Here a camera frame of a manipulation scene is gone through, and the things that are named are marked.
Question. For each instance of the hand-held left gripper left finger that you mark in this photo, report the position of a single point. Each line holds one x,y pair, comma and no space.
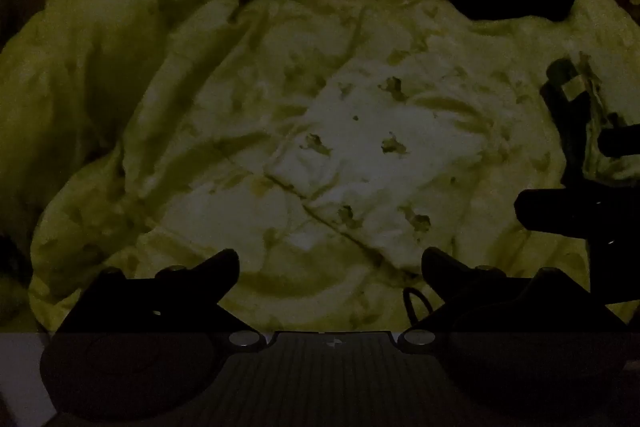
224,268

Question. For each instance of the white printed small garment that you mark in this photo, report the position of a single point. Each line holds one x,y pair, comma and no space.
370,157

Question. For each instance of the pale printed blanket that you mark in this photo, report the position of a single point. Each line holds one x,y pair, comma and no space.
100,57

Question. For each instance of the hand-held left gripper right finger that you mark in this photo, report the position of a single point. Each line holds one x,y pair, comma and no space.
436,268

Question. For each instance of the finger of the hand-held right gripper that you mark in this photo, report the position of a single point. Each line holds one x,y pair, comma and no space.
559,79
545,209

